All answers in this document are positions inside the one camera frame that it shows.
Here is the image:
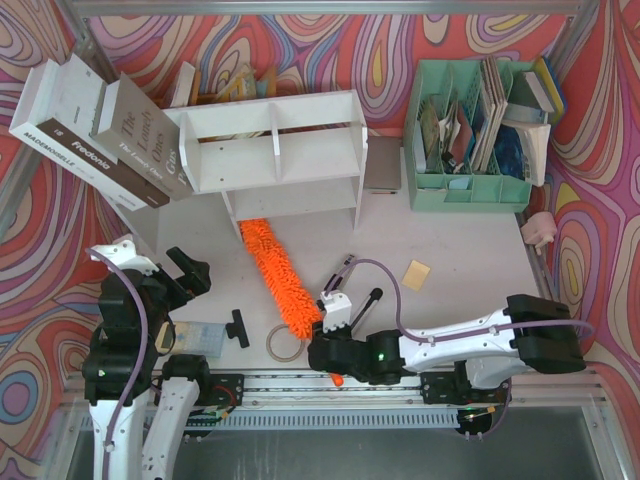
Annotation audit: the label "black silver pen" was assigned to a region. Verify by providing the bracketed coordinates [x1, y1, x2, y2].
[351, 287, 384, 332]

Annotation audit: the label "wooden ring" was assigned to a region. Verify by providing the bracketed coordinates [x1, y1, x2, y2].
[264, 323, 306, 362]

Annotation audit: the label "orange microfiber duster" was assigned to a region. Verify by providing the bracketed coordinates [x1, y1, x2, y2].
[239, 219, 321, 363]

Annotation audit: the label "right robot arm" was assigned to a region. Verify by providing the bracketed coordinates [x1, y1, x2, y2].
[307, 291, 586, 390]

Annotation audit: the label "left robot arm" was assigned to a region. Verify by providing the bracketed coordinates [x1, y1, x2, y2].
[82, 241, 214, 479]

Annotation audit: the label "white wooden bookshelf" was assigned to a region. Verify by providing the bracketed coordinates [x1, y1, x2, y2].
[165, 90, 368, 225]

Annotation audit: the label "black T-shaped clip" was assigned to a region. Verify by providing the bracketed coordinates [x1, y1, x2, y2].
[225, 309, 250, 349]

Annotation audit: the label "black white stapler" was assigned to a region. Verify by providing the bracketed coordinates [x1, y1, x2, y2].
[324, 254, 357, 292]

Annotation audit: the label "yellow sticky note pad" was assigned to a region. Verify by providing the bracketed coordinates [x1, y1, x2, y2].
[402, 260, 431, 291]

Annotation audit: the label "The Lonely Ones book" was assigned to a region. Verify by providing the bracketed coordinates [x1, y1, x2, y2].
[92, 74, 193, 201]

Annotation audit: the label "books behind shelf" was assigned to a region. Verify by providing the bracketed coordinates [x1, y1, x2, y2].
[155, 62, 277, 109]

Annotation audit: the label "white Mademoiselle book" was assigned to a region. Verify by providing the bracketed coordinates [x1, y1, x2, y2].
[9, 55, 152, 211]

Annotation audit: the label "grey notebook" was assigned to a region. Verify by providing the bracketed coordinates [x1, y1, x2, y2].
[364, 136, 401, 191]

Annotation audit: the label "brown Fredonia book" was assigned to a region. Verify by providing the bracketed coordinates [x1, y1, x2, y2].
[37, 81, 169, 211]

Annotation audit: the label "pink tape dispenser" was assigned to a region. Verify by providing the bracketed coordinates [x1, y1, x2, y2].
[520, 211, 557, 255]

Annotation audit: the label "mint green desk organizer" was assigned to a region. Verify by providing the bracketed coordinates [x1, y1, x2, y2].
[403, 56, 532, 213]

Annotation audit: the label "white paperback book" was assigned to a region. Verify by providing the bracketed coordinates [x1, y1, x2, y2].
[496, 120, 551, 187]

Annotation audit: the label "blue yellow book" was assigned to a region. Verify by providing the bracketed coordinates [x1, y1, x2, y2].
[522, 56, 567, 126]

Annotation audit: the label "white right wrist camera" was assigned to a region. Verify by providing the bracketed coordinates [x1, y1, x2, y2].
[320, 290, 352, 333]

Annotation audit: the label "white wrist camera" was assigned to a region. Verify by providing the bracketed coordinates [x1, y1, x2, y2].
[320, 290, 352, 333]
[89, 234, 159, 276]

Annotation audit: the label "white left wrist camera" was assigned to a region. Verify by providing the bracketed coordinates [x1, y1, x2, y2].
[89, 234, 159, 276]

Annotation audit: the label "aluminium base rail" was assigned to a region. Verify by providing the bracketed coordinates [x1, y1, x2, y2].
[64, 369, 606, 411]

